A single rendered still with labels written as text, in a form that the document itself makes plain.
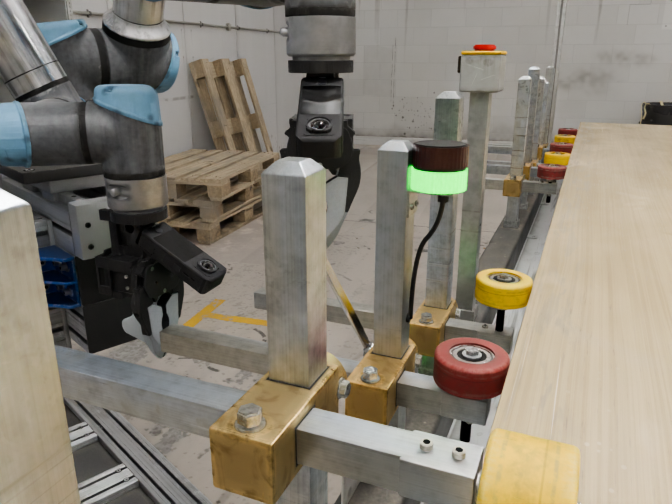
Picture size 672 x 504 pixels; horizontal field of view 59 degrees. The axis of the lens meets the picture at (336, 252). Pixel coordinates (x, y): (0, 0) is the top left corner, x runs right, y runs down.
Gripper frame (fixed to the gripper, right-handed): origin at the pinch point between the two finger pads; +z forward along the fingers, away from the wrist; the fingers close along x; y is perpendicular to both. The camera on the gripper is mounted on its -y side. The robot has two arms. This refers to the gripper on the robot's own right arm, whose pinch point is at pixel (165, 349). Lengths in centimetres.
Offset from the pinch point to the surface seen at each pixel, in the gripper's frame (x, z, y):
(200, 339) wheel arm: 1.2, -3.6, -7.0
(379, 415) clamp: 5.0, -1.3, -33.0
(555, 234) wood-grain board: -53, -8, -47
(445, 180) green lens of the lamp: -1.3, -26.7, -37.3
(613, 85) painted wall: -782, -5, -72
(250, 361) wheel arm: 1.5, -2.1, -14.6
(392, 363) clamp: -0.7, -4.7, -32.6
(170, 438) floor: -74, 83, 65
